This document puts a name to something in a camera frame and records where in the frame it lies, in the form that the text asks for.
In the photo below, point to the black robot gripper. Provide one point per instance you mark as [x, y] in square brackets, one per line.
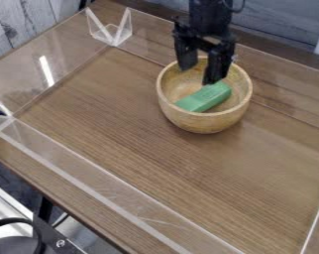
[204, 31]

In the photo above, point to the green rectangular block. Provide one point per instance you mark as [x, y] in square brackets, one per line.
[211, 95]

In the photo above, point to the light wooden bowl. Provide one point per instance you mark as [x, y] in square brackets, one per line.
[176, 84]

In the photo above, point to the black table leg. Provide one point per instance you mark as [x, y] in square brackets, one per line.
[45, 210]

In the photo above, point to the clear acrylic tray enclosure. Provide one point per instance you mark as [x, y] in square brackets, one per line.
[161, 191]

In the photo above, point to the black metal table bracket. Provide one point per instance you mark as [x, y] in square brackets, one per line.
[55, 239]

